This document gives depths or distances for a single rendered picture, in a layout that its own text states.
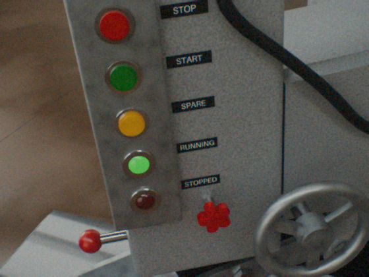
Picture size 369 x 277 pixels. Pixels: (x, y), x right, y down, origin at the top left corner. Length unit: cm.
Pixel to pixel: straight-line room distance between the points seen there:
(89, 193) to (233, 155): 225
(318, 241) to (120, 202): 23
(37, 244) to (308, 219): 78
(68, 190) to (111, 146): 234
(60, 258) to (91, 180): 173
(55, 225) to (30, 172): 184
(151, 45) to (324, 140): 25
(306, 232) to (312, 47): 22
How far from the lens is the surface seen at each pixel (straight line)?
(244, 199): 60
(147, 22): 45
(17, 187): 300
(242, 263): 75
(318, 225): 58
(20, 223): 272
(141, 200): 54
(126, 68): 46
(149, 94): 48
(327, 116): 58
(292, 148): 59
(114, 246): 116
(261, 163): 58
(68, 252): 118
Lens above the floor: 164
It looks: 32 degrees down
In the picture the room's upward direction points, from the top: 6 degrees counter-clockwise
